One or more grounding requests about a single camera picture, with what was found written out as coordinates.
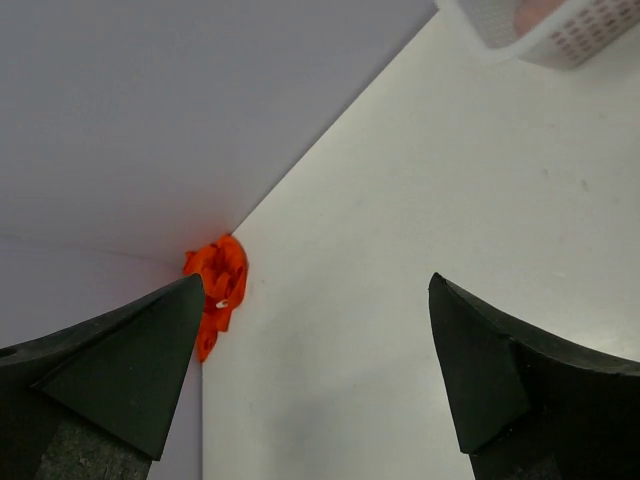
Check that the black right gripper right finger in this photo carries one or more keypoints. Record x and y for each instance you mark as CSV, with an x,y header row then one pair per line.
x,y
527,404

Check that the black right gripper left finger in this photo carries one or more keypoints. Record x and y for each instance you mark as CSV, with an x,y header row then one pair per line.
x,y
96,400

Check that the crumpled orange t shirt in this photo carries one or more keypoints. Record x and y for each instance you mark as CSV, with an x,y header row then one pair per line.
x,y
223,268

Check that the white plastic basket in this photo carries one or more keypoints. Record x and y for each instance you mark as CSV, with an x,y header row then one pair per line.
x,y
571,35

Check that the rolled pink t shirt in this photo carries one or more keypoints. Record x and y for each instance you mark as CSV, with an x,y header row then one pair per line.
x,y
531,12

